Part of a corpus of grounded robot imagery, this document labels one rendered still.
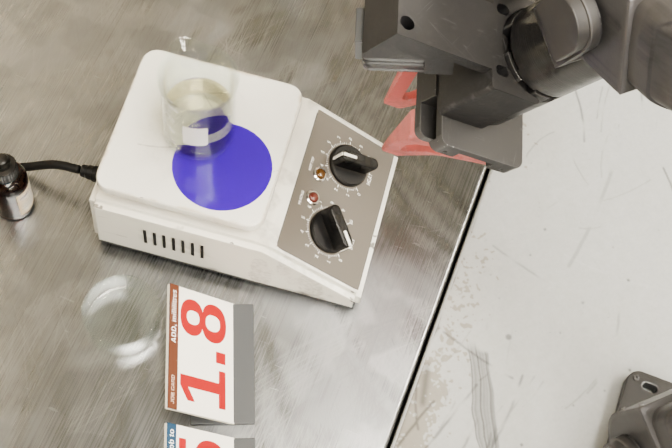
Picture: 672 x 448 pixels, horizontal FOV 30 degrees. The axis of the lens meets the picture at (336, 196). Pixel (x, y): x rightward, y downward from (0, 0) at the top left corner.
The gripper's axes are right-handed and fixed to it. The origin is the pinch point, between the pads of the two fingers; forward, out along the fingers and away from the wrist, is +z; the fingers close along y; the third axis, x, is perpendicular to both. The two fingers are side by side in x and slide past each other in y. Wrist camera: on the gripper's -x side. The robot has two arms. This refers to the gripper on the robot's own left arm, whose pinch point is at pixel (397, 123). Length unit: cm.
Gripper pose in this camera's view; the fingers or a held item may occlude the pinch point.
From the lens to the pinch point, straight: 86.4
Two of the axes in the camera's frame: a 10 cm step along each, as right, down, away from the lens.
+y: -0.6, 9.4, -3.3
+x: 8.3, 2.3, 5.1
